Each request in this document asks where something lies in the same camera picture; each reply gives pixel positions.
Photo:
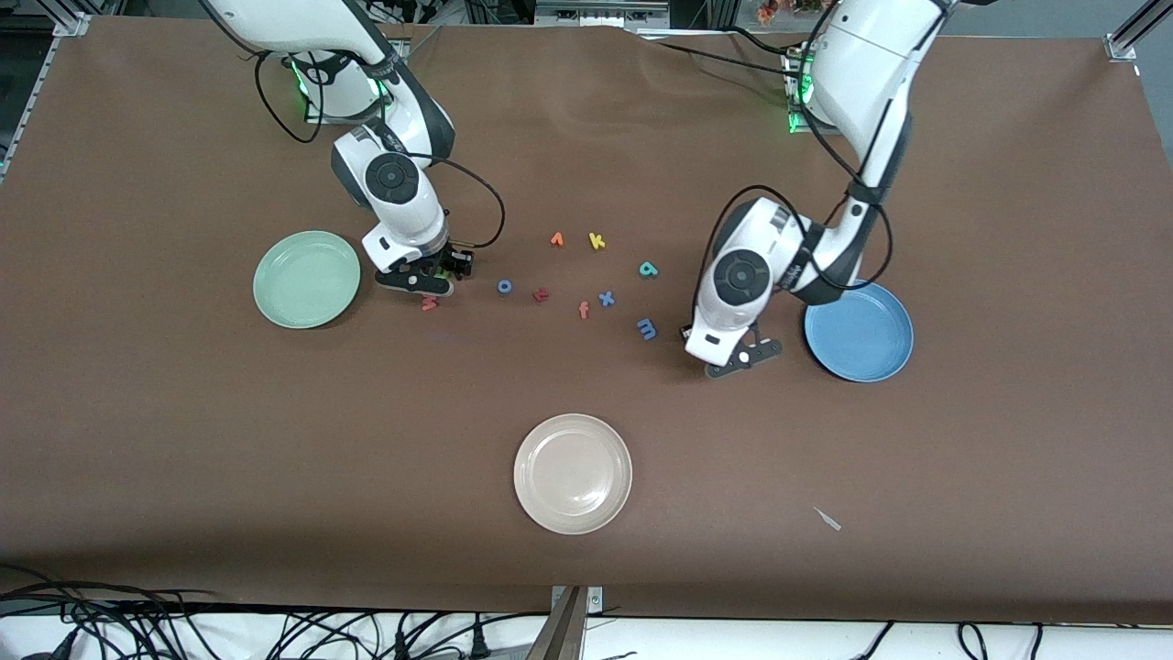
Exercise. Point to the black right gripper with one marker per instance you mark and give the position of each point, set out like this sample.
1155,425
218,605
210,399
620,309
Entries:
454,262

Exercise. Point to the blue foam letter m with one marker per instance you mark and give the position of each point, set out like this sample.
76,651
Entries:
647,329

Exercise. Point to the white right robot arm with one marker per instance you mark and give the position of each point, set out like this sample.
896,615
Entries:
392,177

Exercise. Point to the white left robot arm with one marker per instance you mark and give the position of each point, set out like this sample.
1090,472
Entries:
740,275

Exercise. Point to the green plate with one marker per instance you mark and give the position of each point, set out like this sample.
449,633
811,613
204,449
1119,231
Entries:
307,280

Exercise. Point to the blue plate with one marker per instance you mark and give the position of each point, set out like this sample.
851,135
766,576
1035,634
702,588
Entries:
861,339

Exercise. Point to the beige plate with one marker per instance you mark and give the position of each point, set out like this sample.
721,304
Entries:
573,474

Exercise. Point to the brown table cover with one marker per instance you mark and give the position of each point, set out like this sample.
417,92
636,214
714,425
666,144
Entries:
586,137

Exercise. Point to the small grey paper scrap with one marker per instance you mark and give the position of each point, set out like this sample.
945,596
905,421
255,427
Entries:
827,519

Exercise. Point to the grey power strip box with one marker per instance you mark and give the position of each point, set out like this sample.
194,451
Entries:
596,14

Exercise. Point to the orange flowers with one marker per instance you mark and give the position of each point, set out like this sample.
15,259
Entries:
768,11

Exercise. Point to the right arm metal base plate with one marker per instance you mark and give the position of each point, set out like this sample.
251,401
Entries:
321,119

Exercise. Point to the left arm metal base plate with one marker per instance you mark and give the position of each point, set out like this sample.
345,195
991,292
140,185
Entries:
799,128

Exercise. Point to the aluminium profile post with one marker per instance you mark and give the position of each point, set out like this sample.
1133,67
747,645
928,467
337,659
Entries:
561,632

